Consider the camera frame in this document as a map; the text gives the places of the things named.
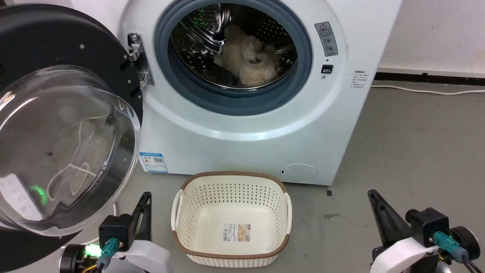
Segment teal plug right gripper cable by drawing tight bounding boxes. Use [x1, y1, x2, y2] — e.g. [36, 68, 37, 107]
[433, 231, 485, 273]

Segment teal plug gripper cable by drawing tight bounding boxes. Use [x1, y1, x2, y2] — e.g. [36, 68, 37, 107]
[433, 231, 485, 273]
[95, 238, 119, 270]

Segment black round glass washer door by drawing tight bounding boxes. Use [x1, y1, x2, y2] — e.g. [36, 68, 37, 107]
[0, 4, 144, 272]

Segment round white filter cover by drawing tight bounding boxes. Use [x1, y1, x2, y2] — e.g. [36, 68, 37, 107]
[279, 163, 319, 184]

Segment chrome door hinge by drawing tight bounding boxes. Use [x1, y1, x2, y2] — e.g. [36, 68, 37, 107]
[127, 33, 154, 88]

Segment basket product label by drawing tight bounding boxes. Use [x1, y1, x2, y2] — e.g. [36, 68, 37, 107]
[222, 223, 252, 243]

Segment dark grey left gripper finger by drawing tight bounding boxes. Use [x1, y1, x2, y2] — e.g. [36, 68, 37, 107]
[130, 191, 153, 244]

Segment blue energy label sticker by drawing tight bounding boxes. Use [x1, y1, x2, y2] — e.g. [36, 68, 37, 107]
[139, 152, 169, 174]

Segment teal plug left gripper cable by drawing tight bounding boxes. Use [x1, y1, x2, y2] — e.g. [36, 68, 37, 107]
[95, 238, 119, 270]

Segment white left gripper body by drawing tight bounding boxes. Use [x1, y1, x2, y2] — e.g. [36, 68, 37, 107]
[109, 240, 175, 273]

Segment perforated steel washer drum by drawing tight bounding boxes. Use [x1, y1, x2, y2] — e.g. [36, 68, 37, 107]
[168, 3, 299, 90]

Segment grey warning label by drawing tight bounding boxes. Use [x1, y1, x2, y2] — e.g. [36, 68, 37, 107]
[314, 21, 339, 58]

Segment cream fluffy plush garment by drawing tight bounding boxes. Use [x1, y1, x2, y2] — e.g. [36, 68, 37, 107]
[213, 24, 280, 87]

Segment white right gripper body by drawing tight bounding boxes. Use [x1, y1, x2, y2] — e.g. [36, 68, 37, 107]
[370, 236, 441, 273]

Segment cream perforated laundry basket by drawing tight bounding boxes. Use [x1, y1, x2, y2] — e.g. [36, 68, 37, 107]
[171, 171, 293, 268]

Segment white floor cable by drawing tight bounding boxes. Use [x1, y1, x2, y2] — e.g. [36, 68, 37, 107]
[370, 84, 485, 96]

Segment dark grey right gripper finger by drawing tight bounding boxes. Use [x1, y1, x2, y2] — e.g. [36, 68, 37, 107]
[367, 189, 413, 248]

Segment white front-load washing machine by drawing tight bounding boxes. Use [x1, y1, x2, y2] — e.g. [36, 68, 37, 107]
[72, 0, 403, 186]

